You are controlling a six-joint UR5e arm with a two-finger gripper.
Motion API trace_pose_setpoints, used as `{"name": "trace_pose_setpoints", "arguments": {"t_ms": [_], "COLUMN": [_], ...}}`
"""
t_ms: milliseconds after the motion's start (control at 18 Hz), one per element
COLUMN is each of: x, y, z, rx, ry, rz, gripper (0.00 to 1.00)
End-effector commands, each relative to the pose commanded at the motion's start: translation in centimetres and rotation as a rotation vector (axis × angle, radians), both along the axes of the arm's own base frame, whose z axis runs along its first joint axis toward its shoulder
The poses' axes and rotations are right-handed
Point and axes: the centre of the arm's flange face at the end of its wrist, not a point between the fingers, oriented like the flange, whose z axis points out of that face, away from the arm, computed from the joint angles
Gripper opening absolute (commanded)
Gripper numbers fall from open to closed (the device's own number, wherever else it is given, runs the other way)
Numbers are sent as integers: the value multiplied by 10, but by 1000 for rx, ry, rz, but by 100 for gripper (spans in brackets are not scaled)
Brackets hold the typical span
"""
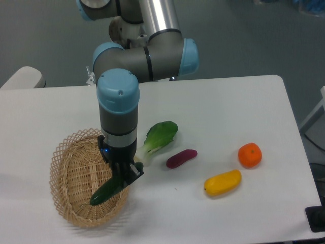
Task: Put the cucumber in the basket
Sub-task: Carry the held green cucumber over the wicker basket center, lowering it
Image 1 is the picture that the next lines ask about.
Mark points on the green cucumber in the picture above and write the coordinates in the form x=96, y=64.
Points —
x=105, y=192

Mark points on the white chair seat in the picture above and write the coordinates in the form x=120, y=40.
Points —
x=25, y=78

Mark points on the purple sweet potato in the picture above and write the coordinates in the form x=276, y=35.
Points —
x=181, y=158

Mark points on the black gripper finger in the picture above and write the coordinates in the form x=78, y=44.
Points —
x=118, y=176
x=131, y=172

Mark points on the white furniture frame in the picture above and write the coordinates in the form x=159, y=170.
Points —
x=313, y=116

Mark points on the black box at table edge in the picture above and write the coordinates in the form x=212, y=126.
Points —
x=315, y=216

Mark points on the orange tangerine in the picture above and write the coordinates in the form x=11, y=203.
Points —
x=250, y=155

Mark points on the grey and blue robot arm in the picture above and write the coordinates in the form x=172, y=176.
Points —
x=118, y=71

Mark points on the green bok choy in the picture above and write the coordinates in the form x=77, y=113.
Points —
x=158, y=136

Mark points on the woven wicker basket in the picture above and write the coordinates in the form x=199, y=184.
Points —
x=77, y=170

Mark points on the yellow mango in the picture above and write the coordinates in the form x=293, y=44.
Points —
x=222, y=183

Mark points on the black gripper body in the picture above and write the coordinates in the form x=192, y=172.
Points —
x=112, y=154

